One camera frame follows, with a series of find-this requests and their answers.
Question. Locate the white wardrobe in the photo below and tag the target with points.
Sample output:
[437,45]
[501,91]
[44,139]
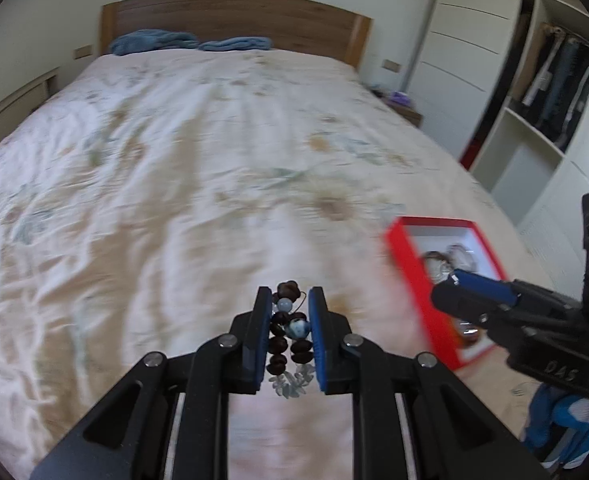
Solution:
[469,45]

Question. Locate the person's blue clothing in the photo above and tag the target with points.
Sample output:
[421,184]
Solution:
[559,420]

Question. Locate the beige low cabinet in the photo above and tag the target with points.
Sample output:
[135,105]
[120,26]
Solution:
[14,105]

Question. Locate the red cardboard box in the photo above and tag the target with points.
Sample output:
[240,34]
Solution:
[404,255]

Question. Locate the wooden headboard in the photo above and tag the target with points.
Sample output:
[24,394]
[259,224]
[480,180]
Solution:
[234,17]

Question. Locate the white open shelf unit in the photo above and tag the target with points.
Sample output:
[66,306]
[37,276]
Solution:
[524,170]

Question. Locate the dark bangle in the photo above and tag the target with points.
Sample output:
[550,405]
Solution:
[432,260]

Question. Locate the purple tissue pack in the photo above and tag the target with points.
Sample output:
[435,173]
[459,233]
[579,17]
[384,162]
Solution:
[400,96]

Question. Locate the amber bangle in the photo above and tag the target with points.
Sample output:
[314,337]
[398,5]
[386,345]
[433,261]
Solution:
[474,341]

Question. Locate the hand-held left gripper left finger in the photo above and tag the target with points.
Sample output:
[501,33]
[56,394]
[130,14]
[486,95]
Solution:
[262,345]

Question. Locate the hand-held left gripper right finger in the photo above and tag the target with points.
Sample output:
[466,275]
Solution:
[318,345]

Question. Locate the blue blanket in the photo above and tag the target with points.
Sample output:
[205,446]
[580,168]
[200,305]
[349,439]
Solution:
[149,42]
[237,44]

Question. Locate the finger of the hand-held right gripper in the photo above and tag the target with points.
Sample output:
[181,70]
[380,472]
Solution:
[464,302]
[484,285]

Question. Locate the silver bangle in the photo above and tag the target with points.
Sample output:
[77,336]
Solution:
[462,252]

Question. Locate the red bag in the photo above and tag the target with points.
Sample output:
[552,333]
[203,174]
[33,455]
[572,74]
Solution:
[471,156]

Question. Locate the bed with floral bedspread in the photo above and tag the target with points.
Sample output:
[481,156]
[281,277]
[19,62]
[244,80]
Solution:
[174,160]

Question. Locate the hanging clothes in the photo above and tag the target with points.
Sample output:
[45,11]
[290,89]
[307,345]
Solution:
[559,85]

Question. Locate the wooden nightstand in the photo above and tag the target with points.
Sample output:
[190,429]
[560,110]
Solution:
[407,110]

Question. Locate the wall switch plate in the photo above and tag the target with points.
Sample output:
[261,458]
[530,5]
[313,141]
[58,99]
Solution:
[390,65]
[83,51]

